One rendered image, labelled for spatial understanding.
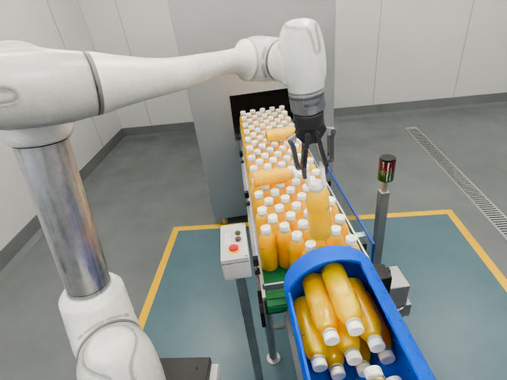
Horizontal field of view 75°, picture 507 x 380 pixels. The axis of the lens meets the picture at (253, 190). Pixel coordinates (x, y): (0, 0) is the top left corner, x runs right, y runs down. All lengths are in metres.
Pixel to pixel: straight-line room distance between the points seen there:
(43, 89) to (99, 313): 0.54
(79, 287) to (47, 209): 0.20
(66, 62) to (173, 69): 0.17
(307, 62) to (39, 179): 0.60
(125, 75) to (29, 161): 0.27
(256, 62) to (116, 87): 0.40
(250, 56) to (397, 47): 4.51
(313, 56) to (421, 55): 4.69
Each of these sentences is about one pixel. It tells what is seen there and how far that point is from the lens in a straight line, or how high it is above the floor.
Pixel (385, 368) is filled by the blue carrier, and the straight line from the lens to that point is 1.07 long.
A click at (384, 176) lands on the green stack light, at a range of 1.43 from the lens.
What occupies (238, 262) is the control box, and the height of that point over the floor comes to 1.08.
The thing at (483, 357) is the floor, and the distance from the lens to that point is 2.43.
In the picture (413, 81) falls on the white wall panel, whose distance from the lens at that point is 5.51.
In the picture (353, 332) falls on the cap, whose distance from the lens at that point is 0.91.
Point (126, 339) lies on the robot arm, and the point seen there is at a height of 1.31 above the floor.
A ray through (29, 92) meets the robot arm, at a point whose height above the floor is 1.81.
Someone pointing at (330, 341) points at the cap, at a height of 1.12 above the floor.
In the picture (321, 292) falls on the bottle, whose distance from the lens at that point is 0.99.
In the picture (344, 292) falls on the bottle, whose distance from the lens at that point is 0.94.
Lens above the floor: 1.91
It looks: 32 degrees down
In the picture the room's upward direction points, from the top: 8 degrees counter-clockwise
